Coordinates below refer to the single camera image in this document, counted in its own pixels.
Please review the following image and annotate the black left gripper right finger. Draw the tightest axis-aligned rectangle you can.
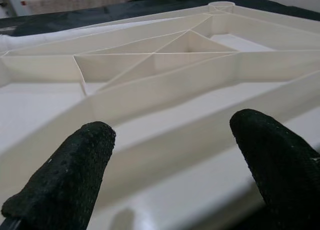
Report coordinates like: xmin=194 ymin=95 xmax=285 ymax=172
xmin=229 ymin=109 xmax=320 ymax=230

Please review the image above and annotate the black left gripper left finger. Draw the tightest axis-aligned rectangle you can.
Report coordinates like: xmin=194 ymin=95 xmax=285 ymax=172
xmin=1 ymin=120 xmax=117 ymax=230

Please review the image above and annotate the white plastic table top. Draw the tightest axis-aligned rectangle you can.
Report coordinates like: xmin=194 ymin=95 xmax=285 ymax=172
xmin=0 ymin=1 xmax=320 ymax=230

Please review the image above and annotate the white plastic table leg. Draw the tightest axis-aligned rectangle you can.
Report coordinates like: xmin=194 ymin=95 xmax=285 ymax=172
xmin=0 ymin=16 xmax=181 ymax=53

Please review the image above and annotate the black tablecloth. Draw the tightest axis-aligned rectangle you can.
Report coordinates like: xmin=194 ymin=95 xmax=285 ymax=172
xmin=0 ymin=0 xmax=320 ymax=37

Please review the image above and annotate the beige cloth covered bench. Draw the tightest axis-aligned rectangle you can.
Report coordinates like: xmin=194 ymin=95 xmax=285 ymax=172
xmin=21 ymin=0 xmax=141 ymax=15

